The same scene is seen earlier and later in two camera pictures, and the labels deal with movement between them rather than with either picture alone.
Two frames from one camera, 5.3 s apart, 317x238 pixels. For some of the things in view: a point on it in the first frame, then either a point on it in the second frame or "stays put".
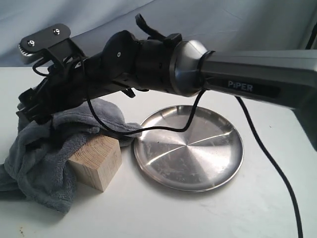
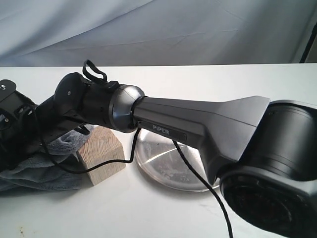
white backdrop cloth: x=218 y=25 stays put
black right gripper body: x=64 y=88 -> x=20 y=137
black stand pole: x=312 y=37 stays put
